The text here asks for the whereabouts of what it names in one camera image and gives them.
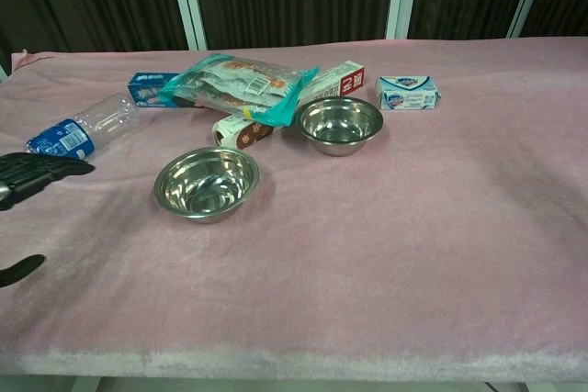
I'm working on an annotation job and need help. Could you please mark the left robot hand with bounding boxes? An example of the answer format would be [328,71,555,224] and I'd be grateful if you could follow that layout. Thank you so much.
[0,151,96,290]

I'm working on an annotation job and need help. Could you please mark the clear bottle blue label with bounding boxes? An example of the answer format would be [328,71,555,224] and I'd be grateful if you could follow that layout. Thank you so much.
[25,92,153,159]

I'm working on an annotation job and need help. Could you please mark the blue cardboard box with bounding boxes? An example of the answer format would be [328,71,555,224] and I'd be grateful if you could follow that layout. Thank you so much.
[127,72,185,110]

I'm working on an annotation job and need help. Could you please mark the brown white roll pack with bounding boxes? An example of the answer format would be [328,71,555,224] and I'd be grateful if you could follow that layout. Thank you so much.
[210,114,277,152]

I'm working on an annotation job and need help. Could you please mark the teal clear snack bag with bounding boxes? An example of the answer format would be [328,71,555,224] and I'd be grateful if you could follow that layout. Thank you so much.
[159,52,321,128]

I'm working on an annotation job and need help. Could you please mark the pink fleece table cloth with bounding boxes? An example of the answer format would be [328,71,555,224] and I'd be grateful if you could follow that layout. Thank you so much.
[0,35,588,377]

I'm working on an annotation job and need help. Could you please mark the white red toothpaste box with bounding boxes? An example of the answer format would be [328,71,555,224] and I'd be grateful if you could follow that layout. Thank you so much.
[293,60,368,108]

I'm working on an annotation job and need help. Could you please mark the white blue soap box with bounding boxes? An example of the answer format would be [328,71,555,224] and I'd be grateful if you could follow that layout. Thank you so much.
[375,74,442,112]

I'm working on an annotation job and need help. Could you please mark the white table frame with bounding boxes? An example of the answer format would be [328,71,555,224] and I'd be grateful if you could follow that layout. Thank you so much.
[0,371,588,392]

